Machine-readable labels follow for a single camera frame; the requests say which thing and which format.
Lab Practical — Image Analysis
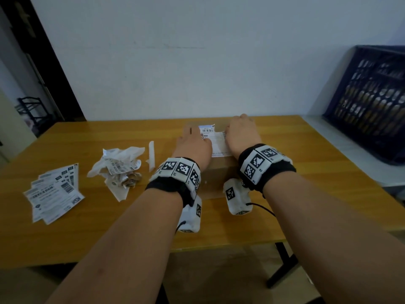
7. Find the black metal rack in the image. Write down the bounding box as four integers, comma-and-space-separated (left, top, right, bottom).
15, 97, 55, 137

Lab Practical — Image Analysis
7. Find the marker-printed black wristband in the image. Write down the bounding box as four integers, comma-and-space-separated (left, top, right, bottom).
145, 157, 203, 208
238, 144, 297, 194

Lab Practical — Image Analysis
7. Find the black table leg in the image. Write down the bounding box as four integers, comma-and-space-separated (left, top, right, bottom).
265, 241, 300, 289

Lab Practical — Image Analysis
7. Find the person's left hand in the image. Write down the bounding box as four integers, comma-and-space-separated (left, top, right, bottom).
172, 132, 213, 173

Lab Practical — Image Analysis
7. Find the stack of white barcode labels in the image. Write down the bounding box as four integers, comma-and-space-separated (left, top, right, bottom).
23, 163, 85, 225

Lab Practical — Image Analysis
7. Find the person's right hand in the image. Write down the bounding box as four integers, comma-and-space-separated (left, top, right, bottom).
224, 114, 263, 160

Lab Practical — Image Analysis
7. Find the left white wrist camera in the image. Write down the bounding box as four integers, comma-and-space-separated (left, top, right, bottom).
177, 194, 203, 234

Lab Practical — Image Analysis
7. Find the pile of crumpled white paper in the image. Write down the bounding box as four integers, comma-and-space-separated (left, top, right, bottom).
87, 146, 146, 202

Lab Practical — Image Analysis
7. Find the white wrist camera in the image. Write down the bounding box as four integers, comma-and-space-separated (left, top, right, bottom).
223, 178, 253, 216
177, 194, 203, 234

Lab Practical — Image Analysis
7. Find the brown cardboard box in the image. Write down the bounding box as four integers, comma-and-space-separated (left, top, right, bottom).
182, 121, 251, 200

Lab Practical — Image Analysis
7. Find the dark blue plastic crate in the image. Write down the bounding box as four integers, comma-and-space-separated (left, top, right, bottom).
322, 44, 405, 166

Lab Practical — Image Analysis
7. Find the white shipping label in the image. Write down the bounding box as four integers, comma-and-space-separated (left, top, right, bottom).
198, 124, 234, 158

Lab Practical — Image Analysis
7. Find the white paper strip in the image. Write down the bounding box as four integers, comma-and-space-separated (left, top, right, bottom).
146, 141, 156, 172

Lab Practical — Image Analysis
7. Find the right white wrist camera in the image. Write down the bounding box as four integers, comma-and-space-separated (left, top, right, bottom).
223, 178, 253, 216

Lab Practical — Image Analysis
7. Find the dark door frame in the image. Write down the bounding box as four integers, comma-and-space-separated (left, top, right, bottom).
0, 0, 86, 122

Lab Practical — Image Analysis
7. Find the person's left forearm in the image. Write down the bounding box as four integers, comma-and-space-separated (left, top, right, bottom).
46, 187, 185, 304

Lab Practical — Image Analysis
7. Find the white side table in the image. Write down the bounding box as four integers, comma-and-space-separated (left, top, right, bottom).
301, 115, 405, 188

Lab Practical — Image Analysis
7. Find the right marker-printed black wristband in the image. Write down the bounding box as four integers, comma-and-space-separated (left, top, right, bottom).
238, 144, 297, 194

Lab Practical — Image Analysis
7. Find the left marker-printed black wristband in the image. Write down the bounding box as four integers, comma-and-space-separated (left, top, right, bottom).
145, 157, 203, 208

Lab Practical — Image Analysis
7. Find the right black camera cable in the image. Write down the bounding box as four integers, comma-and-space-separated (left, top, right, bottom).
246, 202, 277, 218

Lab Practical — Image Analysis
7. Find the person's right forearm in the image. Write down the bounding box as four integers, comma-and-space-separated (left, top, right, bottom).
262, 180, 405, 304

